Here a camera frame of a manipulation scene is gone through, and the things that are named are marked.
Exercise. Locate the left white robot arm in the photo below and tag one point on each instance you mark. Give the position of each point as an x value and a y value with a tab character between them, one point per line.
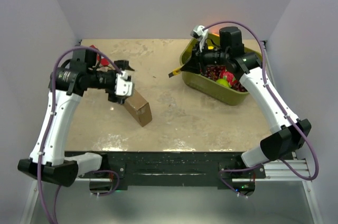
88	68

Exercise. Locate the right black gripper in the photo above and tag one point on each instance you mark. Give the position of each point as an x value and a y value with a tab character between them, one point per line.
196	63

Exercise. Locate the aluminium rail frame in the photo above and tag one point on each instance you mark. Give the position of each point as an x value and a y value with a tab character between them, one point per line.
271	77

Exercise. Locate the brown cardboard express box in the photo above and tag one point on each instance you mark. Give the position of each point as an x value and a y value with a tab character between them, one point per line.
139	108

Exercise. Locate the small dark red grapes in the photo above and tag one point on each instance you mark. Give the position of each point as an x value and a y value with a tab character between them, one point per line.
237	86

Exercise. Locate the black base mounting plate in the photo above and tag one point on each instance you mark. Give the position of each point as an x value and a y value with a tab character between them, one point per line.
199	169

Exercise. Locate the dark red grape bunch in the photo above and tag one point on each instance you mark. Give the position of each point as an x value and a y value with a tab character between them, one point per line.
214	72

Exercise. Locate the yellow utility knife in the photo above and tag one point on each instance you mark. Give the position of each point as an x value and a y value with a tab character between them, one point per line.
174	72

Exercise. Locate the green lime front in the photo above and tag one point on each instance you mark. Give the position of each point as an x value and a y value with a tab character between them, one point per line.
223	82

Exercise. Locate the olive green plastic bin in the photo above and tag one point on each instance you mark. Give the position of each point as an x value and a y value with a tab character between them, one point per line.
219	86

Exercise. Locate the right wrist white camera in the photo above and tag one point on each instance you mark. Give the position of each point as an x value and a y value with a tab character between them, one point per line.
200	34

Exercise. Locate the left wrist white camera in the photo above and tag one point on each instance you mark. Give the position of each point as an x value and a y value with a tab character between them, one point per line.
124	87

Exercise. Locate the pink dragon fruit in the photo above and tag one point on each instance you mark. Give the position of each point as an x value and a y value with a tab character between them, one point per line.
228	76

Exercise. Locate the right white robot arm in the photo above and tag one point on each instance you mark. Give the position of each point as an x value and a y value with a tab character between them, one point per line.
287	130

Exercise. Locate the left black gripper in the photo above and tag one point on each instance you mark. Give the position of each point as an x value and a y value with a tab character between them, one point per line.
123	64

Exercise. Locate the wrist white camera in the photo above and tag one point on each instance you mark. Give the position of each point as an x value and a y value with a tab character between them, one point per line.
124	87
200	34

